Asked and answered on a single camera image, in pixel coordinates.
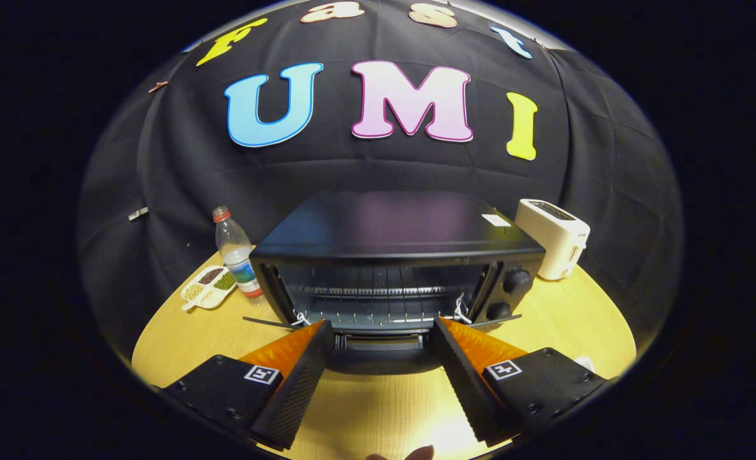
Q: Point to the black toaster oven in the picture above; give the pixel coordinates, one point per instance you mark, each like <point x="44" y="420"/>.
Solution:
<point x="390" y="227"/>

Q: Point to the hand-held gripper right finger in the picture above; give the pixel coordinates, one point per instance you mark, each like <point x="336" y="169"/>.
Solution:
<point x="464" y="383"/>

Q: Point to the white clothes peg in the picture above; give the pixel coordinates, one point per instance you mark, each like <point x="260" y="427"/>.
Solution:
<point x="138" y="214"/>

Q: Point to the clear plastic water bottle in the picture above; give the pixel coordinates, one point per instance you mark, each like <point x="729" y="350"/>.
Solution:
<point x="237" y="252"/>

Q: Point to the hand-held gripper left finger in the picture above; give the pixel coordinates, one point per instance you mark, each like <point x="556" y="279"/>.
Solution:
<point x="298" y="390"/>

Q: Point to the white bread toaster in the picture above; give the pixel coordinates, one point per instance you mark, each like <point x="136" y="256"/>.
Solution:
<point x="553" y="243"/>

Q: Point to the white divided snack tray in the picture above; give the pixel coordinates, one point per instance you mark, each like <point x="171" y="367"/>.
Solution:
<point x="208" y="287"/>

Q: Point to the pink clothes peg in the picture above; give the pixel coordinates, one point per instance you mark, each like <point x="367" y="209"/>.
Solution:
<point x="158" y="86"/>

